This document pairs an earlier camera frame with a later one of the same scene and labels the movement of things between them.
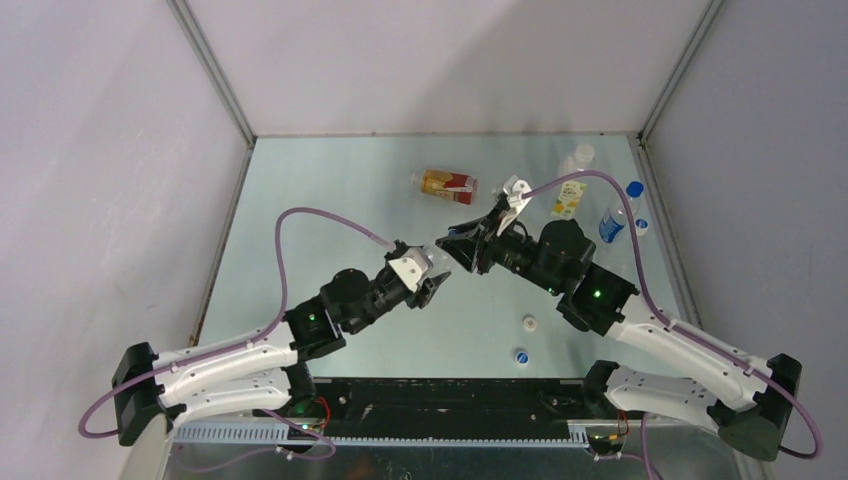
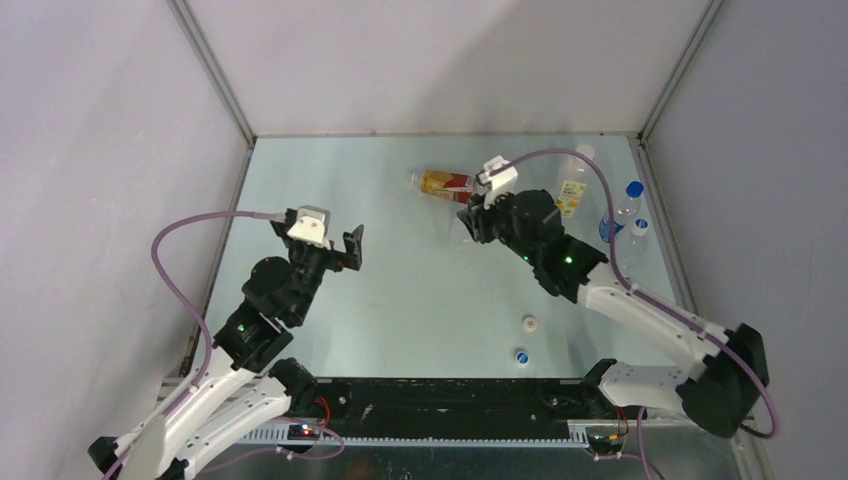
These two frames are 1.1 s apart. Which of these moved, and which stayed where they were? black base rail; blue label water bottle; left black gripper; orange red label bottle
Moved: left black gripper
Stayed: orange red label bottle; black base rail; blue label water bottle
